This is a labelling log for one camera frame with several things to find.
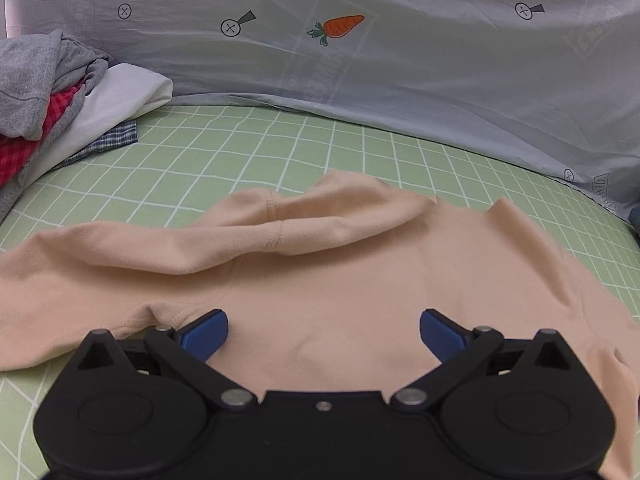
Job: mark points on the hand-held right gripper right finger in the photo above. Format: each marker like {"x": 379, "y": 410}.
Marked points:
{"x": 440, "y": 332}

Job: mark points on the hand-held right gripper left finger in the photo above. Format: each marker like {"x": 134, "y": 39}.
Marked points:
{"x": 206, "y": 335}

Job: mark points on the peach long-sleeve top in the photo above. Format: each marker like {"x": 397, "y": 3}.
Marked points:
{"x": 350, "y": 270}

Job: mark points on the green checked bed sheet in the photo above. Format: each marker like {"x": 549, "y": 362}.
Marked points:
{"x": 210, "y": 150}

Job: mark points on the blue plaid cloth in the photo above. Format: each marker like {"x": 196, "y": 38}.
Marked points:
{"x": 107, "y": 140}

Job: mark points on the blue denim jeans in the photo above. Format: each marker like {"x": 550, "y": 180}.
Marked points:
{"x": 635, "y": 222}

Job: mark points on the white folded cloth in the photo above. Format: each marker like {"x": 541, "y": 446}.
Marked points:
{"x": 120, "y": 90}

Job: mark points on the red checked cloth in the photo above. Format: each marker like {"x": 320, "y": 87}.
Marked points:
{"x": 30, "y": 140}

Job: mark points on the grey carrot-print quilt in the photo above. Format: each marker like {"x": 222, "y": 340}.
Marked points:
{"x": 400, "y": 60}

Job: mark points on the grey hooded sweatshirt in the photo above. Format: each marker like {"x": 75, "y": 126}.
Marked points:
{"x": 30, "y": 75}

